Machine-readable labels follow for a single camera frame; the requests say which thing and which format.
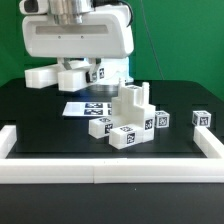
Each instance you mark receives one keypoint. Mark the white chair back frame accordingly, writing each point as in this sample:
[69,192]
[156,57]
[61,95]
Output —
[67,80]

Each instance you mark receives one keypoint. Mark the white marker sheet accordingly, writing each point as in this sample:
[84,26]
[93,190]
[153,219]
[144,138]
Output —
[89,109]

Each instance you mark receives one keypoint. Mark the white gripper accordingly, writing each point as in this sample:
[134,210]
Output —
[102,34]

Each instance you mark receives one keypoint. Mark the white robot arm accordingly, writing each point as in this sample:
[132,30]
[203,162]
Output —
[68,12]

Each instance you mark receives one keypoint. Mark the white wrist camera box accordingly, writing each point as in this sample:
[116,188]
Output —
[32,7]

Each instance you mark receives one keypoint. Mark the white U-shaped fence frame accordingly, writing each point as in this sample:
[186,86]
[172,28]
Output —
[210,168]

